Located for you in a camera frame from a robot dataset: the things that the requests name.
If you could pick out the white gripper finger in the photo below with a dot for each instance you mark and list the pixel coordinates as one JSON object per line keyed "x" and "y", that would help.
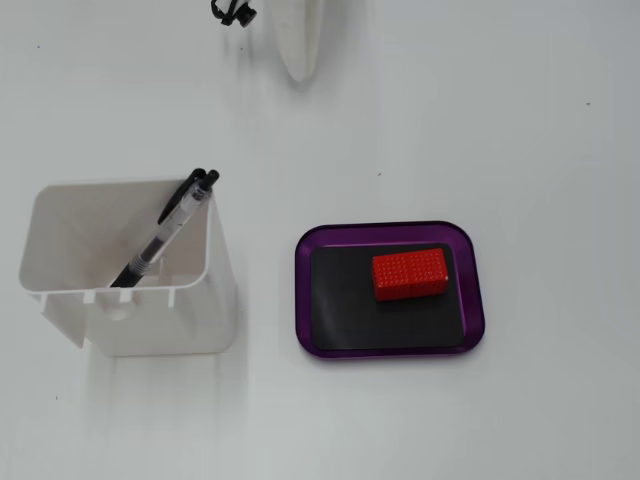
{"x": 292, "y": 40}
{"x": 315, "y": 20}

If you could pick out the black clear ballpoint pen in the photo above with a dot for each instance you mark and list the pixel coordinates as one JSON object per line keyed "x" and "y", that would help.
{"x": 150, "y": 250}

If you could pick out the white plastic pen holder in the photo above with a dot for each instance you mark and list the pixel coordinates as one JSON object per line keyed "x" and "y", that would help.
{"x": 160, "y": 320}

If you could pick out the purple metal tray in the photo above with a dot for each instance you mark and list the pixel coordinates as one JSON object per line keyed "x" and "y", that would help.
{"x": 305, "y": 300}

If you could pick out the red studded block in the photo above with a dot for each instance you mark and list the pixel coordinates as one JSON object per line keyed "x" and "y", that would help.
{"x": 409, "y": 275}

